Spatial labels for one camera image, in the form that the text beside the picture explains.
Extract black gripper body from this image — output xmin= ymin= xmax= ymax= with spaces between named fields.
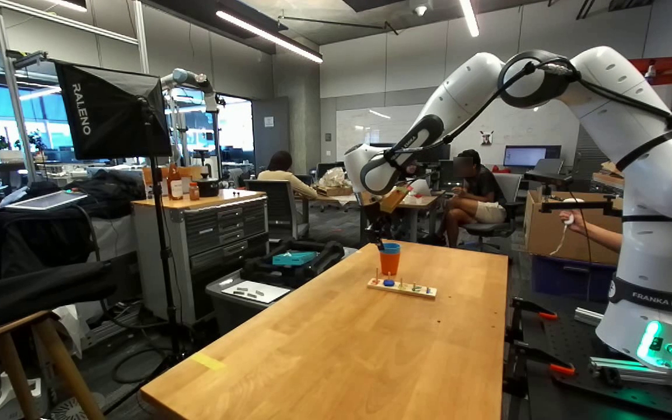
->
xmin=362 ymin=191 xmax=399 ymax=231

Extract person's forearm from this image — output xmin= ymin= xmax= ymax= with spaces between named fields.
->
xmin=583 ymin=220 xmax=624 ymax=257

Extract orange plastic cup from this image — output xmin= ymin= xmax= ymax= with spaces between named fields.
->
xmin=377 ymin=245 xmax=404 ymax=279

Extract person's hand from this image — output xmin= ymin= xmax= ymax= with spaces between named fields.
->
xmin=561 ymin=207 xmax=592 ymax=237

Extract wooden strip with coloured dots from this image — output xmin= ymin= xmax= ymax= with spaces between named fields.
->
xmin=364 ymin=275 xmax=441 ymax=300

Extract black bag with teal item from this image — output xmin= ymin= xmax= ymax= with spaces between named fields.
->
xmin=239 ymin=237 xmax=348 ymax=291

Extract seated person dark shirt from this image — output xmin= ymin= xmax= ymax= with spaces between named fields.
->
xmin=435 ymin=146 xmax=510 ymax=247

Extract seated person beige top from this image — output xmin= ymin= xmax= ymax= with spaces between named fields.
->
xmin=253 ymin=149 xmax=322 ymax=203

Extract black office chair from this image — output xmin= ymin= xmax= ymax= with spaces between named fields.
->
xmin=243 ymin=179 xmax=300 ymax=243

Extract grey equipment case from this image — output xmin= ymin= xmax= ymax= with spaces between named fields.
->
xmin=202 ymin=271 xmax=294 ymax=335

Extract lit computer monitor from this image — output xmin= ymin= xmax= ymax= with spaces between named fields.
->
xmin=502 ymin=142 xmax=565 ymax=172

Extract grey drawer cabinet wooden top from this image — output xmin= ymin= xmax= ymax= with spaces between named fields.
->
xmin=131 ymin=189 xmax=271 ymax=329

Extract cardboard box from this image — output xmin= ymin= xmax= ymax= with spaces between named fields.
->
xmin=523 ymin=186 xmax=628 ymax=271

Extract blue storage bin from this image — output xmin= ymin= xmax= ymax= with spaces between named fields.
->
xmin=530 ymin=254 xmax=620 ymax=306

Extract orange bottles on cabinet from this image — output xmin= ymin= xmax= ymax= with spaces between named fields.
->
xmin=142 ymin=164 xmax=207 ymax=203

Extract long ceiling light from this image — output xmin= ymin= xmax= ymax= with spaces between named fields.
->
xmin=211 ymin=6 xmax=326 ymax=68

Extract yellow tape strip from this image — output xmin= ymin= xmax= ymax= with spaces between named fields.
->
xmin=191 ymin=352 xmax=231 ymax=375

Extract black light stand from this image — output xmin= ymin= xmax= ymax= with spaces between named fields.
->
xmin=147 ymin=153 xmax=182 ymax=334

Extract black softbox light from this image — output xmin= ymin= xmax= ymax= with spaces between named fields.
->
xmin=54 ymin=60 xmax=175 ymax=164

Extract open laptop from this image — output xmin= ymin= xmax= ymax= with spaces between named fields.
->
xmin=0 ymin=186 xmax=91 ymax=214

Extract black cloth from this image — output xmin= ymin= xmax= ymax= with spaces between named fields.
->
xmin=0 ymin=198 xmax=118 ymax=338

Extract wooden stool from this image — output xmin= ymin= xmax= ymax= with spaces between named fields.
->
xmin=0 ymin=308 xmax=106 ymax=420

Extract metal pole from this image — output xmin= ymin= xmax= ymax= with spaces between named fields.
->
xmin=0 ymin=5 xmax=41 ymax=186

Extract orange handled clamp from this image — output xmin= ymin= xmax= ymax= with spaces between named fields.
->
xmin=506 ymin=340 xmax=578 ymax=385
xmin=509 ymin=297 xmax=561 ymax=326

